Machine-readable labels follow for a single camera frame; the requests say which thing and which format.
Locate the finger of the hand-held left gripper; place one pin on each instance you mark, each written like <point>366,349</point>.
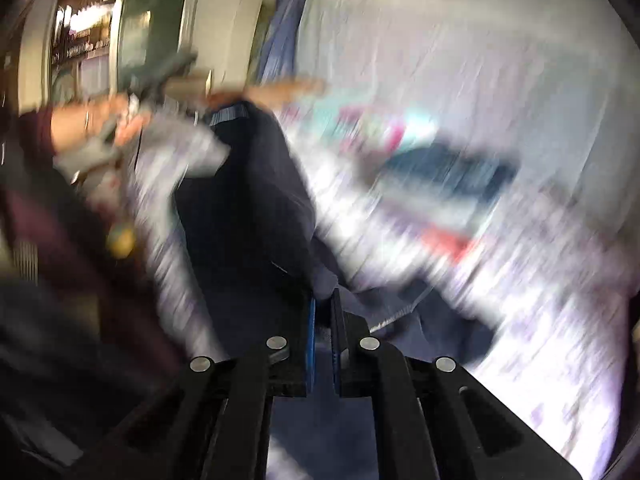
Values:
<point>190,145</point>

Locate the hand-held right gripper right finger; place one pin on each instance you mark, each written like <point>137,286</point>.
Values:
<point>337,355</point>

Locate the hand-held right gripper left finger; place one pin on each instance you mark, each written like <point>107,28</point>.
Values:
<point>311,350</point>

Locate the dark navy pants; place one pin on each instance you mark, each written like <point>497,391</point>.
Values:
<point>250,210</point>

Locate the person's left forearm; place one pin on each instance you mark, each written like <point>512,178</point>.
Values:
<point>55,127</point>

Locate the person's left hand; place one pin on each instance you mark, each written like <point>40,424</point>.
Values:
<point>120,120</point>

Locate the window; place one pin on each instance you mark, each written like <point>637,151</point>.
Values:
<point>125,25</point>

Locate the small yellow round object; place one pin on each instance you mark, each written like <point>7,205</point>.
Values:
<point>122,243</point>

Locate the light blue cloth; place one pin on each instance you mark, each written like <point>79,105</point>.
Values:
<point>285,30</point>

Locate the person's torso in maroon top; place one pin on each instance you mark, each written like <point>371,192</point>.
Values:
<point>65,270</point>

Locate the white purple printed bed sheet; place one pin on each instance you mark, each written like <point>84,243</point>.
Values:
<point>525,320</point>

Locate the stack of folded clothes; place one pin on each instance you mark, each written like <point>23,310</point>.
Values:
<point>440,180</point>

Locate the wooden bed rail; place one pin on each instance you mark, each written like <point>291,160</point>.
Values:
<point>280,89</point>

